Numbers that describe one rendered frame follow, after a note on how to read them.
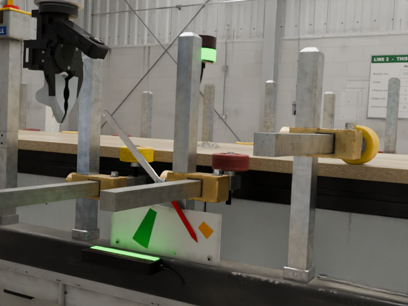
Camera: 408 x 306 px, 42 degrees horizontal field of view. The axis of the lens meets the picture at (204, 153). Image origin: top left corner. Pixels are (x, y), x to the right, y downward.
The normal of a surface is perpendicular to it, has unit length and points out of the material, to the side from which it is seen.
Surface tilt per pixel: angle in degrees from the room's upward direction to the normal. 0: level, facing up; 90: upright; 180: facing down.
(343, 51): 90
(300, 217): 90
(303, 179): 90
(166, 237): 90
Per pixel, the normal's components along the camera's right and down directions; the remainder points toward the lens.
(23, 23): 0.87, 0.07
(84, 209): -0.49, 0.02
